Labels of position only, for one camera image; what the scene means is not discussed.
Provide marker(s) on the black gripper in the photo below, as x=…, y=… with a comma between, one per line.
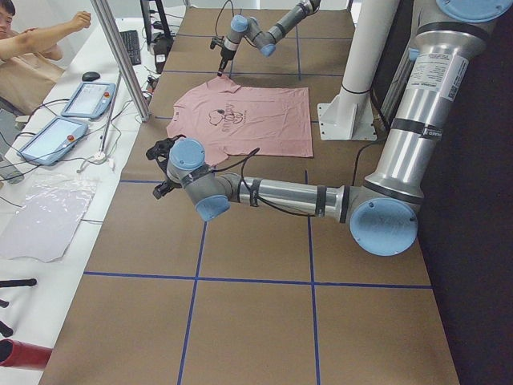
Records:
x=224, y=54
x=164, y=185

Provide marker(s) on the pink Snoopy t-shirt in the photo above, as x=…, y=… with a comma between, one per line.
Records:
x=231, y=120

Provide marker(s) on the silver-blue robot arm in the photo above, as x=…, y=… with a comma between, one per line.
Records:
x=382, y=211
x=265, y=41

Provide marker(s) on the black device on desk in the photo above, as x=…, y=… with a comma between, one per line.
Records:
x=160, y=46

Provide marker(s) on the black keyboard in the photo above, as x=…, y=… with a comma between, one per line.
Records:
x=130, y=40

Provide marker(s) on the far blue teach pendant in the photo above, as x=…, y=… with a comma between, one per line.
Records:
x=90, y=100

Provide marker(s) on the blue teach pendant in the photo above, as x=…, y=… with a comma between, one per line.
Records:
x=90, y=100
x=54, y=141

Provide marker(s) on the near blue teach pendant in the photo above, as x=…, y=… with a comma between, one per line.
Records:
x=54, y=141

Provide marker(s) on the clear plastic bag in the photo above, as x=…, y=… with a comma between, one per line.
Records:
x=44, y=226

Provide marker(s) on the black computer mouse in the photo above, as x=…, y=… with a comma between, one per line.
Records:
x=90, y=76

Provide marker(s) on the seated person beige shirt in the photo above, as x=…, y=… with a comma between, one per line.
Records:
x=28, y=69

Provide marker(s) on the black tripod legs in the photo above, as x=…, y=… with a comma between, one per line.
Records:
x=7, y=331

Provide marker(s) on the red cylinder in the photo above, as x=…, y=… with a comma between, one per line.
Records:
x=24, y=355

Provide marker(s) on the aluminium frame post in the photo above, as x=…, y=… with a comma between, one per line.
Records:
x=114, y=39

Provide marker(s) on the white camera mast pedestal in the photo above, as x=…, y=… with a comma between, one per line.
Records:
x=349, y=116

